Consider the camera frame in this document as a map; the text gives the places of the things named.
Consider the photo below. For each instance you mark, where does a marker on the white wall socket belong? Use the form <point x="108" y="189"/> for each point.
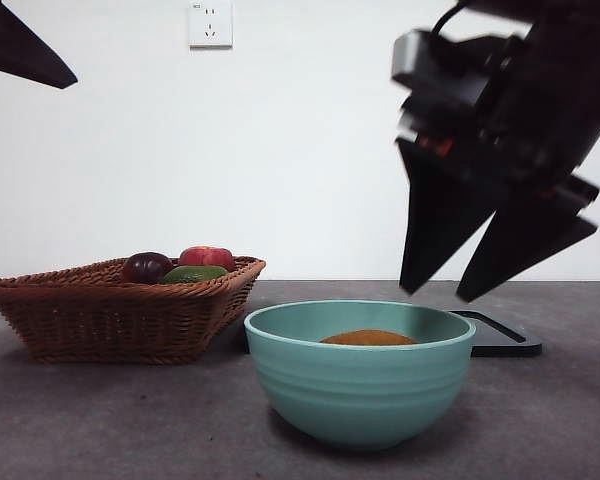
<point x="210" y="25"/>

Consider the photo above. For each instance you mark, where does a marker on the brown wicker basket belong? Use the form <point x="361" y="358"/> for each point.
<point x="110" y="320"/>

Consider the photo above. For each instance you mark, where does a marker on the red apple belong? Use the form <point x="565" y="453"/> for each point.
<point x="205" y="257"/>

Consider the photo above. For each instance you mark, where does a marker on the yellow-brown kiwi fruit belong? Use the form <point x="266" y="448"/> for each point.
<point x="367" y="337"/>

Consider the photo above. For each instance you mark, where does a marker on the dark green tray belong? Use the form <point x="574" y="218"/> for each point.
<point x="500" y="345"/>

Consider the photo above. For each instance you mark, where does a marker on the green fruit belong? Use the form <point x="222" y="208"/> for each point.
<point x="195" y="275"/>

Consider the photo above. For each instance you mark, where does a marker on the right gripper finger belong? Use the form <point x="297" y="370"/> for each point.
<point x="525" y="245"/>
<point x="440" y="220"/>

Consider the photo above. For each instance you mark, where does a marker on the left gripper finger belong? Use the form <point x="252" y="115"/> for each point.
<point x="20" y="45"/>

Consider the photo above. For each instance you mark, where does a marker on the dark purple fruit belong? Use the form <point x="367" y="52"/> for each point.
<point x="145" y="267"/>

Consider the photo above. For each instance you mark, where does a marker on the teal bowl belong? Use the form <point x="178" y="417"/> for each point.
<point x="360" y="390"/>

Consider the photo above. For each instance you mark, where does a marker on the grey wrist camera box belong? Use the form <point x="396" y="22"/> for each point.
<point x="420" y="55"/>

